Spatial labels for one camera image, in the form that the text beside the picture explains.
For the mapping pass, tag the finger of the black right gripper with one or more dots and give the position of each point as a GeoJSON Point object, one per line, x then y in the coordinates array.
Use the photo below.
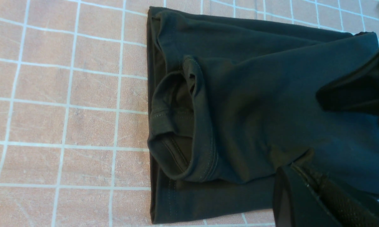
{"type": "Point", "coordinates": [356, 92]}

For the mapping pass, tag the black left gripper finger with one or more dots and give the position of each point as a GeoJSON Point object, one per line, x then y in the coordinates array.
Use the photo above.
{"type": "Point", "coordinates": [306, 197]}

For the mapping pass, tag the gray long-sleeved shirt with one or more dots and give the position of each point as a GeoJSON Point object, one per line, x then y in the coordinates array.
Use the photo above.
{"type": "Point", "coordinates": [230, 100]}

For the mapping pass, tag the pink checkered tablecloth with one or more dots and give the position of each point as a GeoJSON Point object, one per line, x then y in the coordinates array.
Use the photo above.
{"type": "Point", "coordinates": [73, 101]}

